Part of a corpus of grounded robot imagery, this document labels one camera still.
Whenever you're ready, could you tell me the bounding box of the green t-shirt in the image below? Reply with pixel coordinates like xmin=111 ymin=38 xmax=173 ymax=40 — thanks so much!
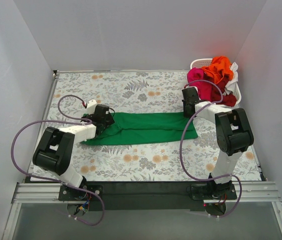
xmin=81 ymin=112 xmax=189 ymax=146

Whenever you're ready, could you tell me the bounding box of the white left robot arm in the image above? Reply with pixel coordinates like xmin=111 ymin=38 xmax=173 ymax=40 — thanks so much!
xmin=32 ymin=104 xmax=115 ymax=200

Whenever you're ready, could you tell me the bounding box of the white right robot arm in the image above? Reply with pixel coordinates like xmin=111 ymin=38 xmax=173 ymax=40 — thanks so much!
xmin=180 ymin=87 xmax=254 ymax=199

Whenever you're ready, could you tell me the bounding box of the magenta t-shirt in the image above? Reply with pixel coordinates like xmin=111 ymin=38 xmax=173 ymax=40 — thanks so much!
xmin=187 ymin=67 xmax=214 ymax=102

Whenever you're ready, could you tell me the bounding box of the white perforated laundry basket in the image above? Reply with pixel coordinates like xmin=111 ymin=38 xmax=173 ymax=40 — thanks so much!
xmin=190 ymin=58 xmax=242 ymax=105

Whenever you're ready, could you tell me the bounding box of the dark red t-shirt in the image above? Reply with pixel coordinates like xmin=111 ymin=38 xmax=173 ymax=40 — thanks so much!
xmin=201 ymin=76 xmax=237 ymax=107

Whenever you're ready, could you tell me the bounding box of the white t-shirt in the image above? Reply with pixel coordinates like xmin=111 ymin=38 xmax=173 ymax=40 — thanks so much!
xmin=224 ymin=62 xmax=239 ymax=95

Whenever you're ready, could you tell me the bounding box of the orange t-shirt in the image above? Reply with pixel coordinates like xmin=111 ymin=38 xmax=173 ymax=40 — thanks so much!
xmin=201 ymin=56 xmax=234 ymax=85

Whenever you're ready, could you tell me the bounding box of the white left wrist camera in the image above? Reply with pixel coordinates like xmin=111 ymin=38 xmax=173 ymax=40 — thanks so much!
xmin=82 ymin=99 xmax=98 ymax=112

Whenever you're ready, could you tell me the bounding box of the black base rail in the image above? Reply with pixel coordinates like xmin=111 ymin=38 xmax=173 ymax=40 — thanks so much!
xmin=58 ymin=181 xmax=239 ymax=212

